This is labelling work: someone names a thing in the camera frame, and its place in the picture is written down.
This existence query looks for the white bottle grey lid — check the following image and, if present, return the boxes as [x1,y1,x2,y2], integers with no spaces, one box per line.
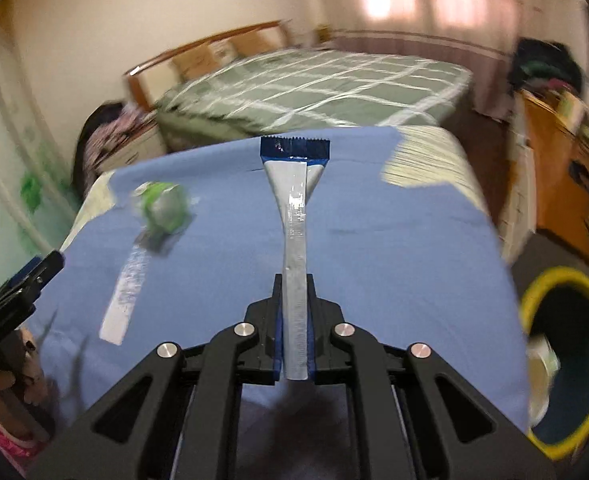
[526,335,561,427]

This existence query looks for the blue silver snack wrapper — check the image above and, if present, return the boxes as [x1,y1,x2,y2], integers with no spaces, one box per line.
[260,136,330,382]

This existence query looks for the yellow rimmed dark trash bin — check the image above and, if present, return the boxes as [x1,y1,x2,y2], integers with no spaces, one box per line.
[520,266,589,462]

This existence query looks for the silver foil wrapper strip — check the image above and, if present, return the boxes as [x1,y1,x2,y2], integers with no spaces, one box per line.
[99,246,149,346]

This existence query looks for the blue table cloth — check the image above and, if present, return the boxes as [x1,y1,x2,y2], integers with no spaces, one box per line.
[30,127,529,479]

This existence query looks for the black left hand gripper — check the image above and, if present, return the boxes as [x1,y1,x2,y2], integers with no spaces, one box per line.
[0,249,67,376]

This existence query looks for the wooden top cabinet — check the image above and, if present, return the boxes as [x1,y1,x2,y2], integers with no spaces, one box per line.
[498,91,589,265]

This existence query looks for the wooden headboard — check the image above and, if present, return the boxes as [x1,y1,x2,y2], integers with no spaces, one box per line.
[123,21,294,112]

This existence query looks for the bed with green quilt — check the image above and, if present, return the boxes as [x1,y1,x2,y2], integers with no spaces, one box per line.
[154,49,473,150]

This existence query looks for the pile of folded clothes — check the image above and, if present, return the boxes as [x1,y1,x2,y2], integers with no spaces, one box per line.
[507,37,584,93]

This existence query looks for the pink white curtain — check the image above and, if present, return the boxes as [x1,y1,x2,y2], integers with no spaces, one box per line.
[313,0,589,118]

